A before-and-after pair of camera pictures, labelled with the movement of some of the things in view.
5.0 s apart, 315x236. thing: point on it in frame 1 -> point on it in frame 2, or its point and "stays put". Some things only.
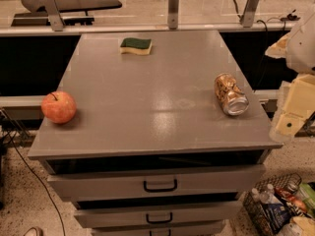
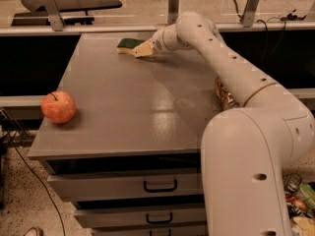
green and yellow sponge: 136,45 stays put
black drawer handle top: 150,190 stays put
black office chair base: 73,6 stays put
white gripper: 303,51 -> 158,42
